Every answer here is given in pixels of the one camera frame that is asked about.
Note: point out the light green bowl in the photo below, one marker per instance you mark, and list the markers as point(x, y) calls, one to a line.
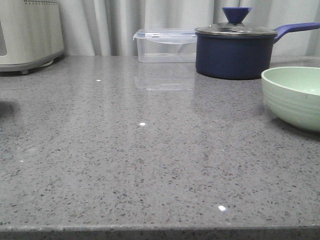
point(293, 94)

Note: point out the clear plastic food container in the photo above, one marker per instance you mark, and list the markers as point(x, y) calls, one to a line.
point(166, 45)

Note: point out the dark blue saucepan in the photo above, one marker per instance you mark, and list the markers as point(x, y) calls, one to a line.
point(240, 57)

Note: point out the cream white toaster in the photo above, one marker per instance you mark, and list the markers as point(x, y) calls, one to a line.
point(30, 34)

